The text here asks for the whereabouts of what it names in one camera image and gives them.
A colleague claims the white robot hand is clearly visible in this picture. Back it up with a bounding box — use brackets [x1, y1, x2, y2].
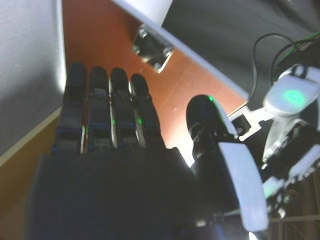
[26, 61, 270, 240]

